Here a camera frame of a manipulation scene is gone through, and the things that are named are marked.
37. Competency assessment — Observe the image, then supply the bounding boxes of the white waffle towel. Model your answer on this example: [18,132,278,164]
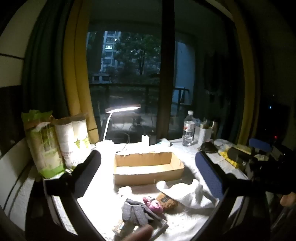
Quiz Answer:
[156,179,220,209]

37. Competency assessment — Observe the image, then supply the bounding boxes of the brown plush pouch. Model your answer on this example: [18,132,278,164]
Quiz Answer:
[156,193,178,211]

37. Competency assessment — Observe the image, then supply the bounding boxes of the grey dotted glove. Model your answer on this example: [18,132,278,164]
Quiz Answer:
[122,199,155,226]

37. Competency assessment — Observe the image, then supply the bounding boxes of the pink plush toy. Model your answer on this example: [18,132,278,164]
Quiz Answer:
[142,197,164,214]

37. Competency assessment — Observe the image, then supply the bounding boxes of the person's hand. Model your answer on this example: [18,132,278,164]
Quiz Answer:
[122,225,154,241]

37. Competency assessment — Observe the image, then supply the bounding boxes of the yellow paper sheet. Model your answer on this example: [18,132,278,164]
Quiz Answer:
[218,144,251,168]

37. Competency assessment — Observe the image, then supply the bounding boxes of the black round pouch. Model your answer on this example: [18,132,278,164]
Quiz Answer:
[200,142,218,154]

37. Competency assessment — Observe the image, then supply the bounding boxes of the white desk lamp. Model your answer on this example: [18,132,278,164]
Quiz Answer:
[94,110,145,145]

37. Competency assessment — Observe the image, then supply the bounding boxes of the paper cup sleeve package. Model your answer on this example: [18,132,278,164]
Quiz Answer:
[54,114,91,170]

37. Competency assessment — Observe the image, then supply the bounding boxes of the white textured tablecloth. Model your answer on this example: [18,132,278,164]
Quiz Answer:
[49,138,249,241]

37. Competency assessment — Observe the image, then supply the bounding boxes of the white perforated basket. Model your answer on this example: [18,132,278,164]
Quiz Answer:
[195,120,212,145]

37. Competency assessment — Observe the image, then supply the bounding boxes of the clear water bottle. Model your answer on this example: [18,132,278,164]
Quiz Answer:
[182,110,195,146]

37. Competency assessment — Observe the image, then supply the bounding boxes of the white power strip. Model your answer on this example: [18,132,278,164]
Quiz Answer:
[155,138,172,148]

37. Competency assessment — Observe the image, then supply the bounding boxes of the green paper cup package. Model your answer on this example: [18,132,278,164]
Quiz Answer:
[22,110,64,179]

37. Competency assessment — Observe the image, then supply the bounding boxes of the brown cardboard box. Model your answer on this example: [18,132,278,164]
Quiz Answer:
[113,152,185,186]

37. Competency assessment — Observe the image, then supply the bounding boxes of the white charger plug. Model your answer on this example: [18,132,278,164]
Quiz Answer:
[141,135,149,147]

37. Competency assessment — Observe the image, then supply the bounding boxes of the yellow curtain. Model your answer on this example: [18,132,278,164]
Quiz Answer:
[63,1,99,144]

